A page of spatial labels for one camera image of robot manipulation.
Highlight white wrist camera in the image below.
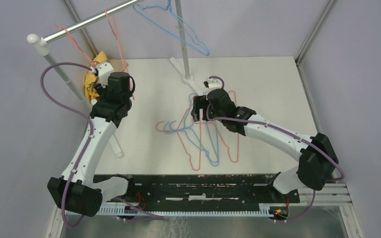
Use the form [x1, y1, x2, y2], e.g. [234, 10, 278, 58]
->
[90, 61, 114, 88]
[203, 75, 224, 93]

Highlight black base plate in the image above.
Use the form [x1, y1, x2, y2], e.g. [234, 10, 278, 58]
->
[92, 173, 300, 212]

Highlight white rack post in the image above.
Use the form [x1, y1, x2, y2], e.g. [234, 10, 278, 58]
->
[26, 34, 92, 110]
[175, 0, 193, 82]

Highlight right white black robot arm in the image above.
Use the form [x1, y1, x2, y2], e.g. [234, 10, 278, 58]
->
[191, 89, 338, 202]

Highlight blue wire hanger on table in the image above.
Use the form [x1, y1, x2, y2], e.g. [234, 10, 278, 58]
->
[158, 93, 220, 167]

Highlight yellow patterned cloth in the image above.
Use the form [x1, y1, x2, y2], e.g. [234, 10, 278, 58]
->
[84, 51, 108, 101]

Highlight beige cloth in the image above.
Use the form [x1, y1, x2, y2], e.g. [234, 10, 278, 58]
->
[109, 59, 128, 73]

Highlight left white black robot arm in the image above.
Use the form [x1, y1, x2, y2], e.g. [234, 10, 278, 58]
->
[47, 72, 136, 217]

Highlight white toothed cable duct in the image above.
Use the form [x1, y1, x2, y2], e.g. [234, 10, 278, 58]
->
[66, 203, 273, 218]

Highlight left white rack post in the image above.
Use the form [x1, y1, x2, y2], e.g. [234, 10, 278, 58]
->
[26, 34, 92, 110]

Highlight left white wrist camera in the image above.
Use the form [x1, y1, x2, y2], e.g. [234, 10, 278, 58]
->
[90, 61, 114, 88]

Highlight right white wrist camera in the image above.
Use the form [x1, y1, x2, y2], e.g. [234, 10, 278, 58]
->
[203, 75, 224, 93]

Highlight silver horizontal rack rod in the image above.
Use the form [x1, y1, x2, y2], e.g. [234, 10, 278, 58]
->
[43, 0, 143, 44]

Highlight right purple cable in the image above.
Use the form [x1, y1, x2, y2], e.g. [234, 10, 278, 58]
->
[205, 75, 346, 223]

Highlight rear white rack post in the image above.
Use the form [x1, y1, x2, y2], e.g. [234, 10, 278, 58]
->
[175, 0, 193, 82]

